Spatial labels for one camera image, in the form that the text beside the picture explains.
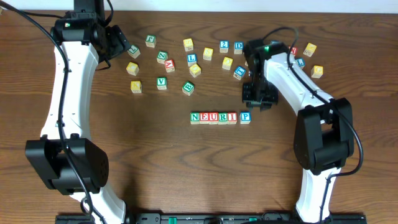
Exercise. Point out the red A block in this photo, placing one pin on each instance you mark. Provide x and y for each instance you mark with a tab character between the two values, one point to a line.
169	66

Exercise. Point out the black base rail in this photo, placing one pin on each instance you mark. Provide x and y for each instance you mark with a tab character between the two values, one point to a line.
155	218

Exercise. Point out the blue T block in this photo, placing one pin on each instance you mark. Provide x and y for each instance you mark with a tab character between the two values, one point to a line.
239	72

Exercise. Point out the green Z block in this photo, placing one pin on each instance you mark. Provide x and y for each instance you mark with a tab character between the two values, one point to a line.
162	56

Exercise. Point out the blue l block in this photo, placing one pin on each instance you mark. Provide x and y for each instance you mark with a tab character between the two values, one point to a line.
300	62
191	59

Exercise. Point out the yellow s block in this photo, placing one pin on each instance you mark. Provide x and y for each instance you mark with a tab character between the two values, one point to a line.
188	44
208	53

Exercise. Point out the red E block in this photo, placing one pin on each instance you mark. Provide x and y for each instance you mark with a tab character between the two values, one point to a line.
204	117

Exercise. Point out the green N block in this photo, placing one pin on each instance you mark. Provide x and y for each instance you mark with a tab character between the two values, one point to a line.
194	118

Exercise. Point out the blue L block right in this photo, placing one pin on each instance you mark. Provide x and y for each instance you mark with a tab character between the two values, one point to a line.
300	62

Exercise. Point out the red U block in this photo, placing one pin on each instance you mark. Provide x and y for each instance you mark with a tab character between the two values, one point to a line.
213	117

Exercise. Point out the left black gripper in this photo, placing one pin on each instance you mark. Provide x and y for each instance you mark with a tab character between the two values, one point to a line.
117	42

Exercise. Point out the red M block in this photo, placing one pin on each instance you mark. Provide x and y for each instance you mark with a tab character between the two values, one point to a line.
294	50

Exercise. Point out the yellow block top right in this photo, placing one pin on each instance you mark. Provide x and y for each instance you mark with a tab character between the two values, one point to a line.
310	49

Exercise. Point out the green B block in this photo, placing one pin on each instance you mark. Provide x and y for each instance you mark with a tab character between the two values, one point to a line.
188	88

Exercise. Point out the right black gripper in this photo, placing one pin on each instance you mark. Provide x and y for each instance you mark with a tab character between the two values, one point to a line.
259	96

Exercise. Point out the blue 2 block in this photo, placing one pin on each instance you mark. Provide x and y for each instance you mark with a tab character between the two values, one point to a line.
224	46

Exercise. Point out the yellow G block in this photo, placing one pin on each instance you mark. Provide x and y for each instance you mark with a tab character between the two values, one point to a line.
317	71

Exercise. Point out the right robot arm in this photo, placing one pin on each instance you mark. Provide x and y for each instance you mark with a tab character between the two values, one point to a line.
323	139

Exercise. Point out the yellow o block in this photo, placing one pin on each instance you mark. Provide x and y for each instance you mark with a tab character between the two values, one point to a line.
195	70
227	63

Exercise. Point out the green J block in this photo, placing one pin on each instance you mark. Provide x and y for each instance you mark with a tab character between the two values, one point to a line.
151	41

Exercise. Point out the yellow K block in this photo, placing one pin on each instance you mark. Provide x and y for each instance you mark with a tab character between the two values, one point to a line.
136	86

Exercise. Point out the yellow C block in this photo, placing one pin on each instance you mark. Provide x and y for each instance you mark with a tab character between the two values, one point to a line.
132	68

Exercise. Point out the blue P block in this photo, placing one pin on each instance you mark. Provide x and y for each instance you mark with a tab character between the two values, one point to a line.
245	117

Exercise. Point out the green L block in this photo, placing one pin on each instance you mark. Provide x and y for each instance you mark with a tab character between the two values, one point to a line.
134	51

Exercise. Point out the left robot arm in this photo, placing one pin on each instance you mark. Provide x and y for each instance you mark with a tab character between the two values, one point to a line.
64	157

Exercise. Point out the green V block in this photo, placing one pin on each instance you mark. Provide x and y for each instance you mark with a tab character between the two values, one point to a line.
161	83

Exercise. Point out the yellow S block top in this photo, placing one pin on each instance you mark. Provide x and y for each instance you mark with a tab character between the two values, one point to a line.
188	44

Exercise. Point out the blue D block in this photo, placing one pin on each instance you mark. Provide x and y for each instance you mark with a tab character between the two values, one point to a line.
238	47

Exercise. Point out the yellow O block centre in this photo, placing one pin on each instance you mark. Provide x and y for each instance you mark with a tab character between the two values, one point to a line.
227	63

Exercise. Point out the green R block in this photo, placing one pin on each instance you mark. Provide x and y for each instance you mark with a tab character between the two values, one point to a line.
222	118

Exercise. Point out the red I block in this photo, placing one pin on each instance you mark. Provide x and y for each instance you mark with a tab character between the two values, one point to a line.
232	118

